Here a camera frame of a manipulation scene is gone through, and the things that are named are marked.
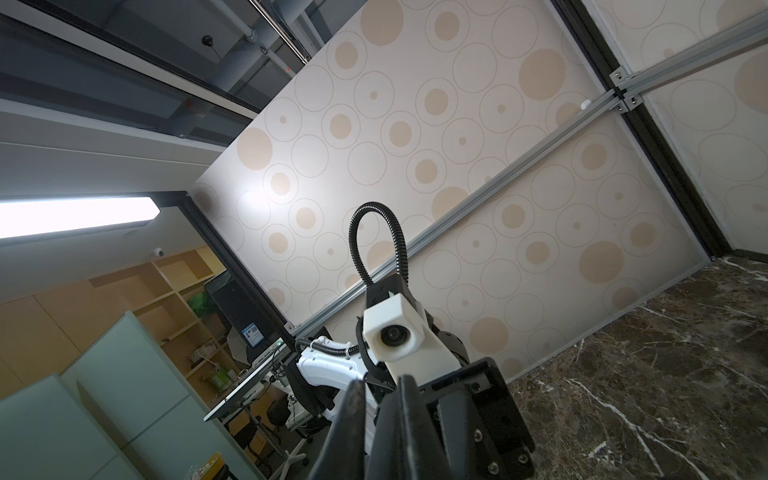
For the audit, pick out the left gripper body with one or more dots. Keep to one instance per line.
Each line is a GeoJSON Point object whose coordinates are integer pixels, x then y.
{"type": "Point", "coordinates": [480, 428]}

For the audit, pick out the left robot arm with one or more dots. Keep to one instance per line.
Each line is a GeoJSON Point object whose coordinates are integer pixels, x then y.
{"type": "Point", "coordinates": [322, 369]}

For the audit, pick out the monitor on stand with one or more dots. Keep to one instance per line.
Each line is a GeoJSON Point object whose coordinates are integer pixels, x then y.
{"type": "Point", "coordinates": [247, 319]}

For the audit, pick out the wooden shelf unit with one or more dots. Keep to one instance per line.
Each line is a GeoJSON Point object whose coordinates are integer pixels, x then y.
{"type": "Point", "coordinates": [45, 333]}

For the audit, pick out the ceiling light strip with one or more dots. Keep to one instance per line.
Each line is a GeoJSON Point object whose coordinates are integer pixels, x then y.
{"type": "Point", "coordinates": [32, 218]}

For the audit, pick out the left aluminium rail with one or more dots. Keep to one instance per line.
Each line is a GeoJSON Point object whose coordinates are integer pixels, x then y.
{"type": "Point", "coordinates": [607, 101]}

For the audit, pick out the left black corner post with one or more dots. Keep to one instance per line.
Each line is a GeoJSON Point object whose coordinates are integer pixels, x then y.
{"type": "Point", "coordinates": [645, 130]}

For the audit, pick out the horizontal aluminium rail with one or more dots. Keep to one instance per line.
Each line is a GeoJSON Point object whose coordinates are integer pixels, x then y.
{"type": "Point", "coordinates": [737, 39]}

